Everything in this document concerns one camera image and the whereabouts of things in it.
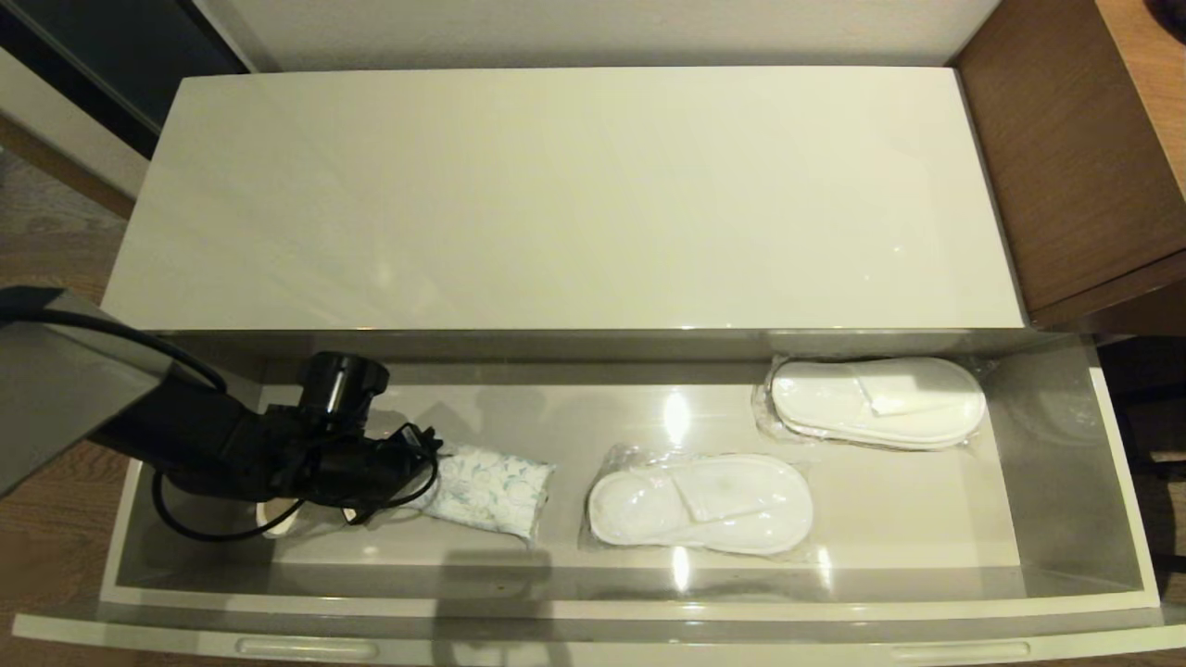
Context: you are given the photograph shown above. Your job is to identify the blue patterned tissue pack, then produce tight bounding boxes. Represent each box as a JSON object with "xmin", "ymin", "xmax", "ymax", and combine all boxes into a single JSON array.
[{"xmin": 408, "ymin": 443, "xmax": 559, "ymax": 544}]

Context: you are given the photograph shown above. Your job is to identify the white glossy drawer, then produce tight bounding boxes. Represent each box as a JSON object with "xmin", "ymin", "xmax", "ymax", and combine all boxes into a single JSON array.
[{"xmin": 11, "ymin": 329, "xmax": 1186, "ymax": 667}]

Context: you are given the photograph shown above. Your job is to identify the grey roll with beige core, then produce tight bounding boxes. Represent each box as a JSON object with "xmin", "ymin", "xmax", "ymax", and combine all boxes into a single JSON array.
[{"xmin": 255, "ymin": 496, "xmax": 367, "ymax": 540}]

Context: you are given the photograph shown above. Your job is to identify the white slippers in plastic bag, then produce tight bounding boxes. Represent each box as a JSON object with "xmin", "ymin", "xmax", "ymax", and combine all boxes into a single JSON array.
[
  {"xmin": 579, "ymin": 443, "xmax": 816, "ymax": 559},
  {"xmin": 752, "ymin": 355, "xmax": 989, "ymax": 453}
]

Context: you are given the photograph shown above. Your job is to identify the white glossy cabinet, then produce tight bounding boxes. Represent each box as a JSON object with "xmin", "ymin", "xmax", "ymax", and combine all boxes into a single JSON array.
[{"xmin": 97, "ymin": 67, "xmax": 1028, "ymax": 334}]

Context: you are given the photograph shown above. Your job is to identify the dark sliding door panel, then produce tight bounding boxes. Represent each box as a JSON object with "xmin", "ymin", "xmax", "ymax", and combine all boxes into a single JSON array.
[{"xmin": 0, "ymin": 0, "xmax": 249, "ymax": 158}]

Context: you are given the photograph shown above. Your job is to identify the brown wooden cabinet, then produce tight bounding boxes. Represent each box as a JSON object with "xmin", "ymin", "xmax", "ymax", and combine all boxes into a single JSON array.
[{"xmin": 954, "ymin": 0, "xmax": 1186, "ymax": 336}]

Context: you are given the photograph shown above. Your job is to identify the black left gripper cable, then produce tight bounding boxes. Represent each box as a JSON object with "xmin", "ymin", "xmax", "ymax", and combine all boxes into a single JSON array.
[{"xmin": 151, "ymin": 422, "xmax": 444, "ymax": 543}]

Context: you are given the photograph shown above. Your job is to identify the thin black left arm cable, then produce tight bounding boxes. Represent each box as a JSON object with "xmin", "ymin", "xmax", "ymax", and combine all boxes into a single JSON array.
[{"xmin": 0, "ymin": 308, "xmax": 228, "ymax": 390}]

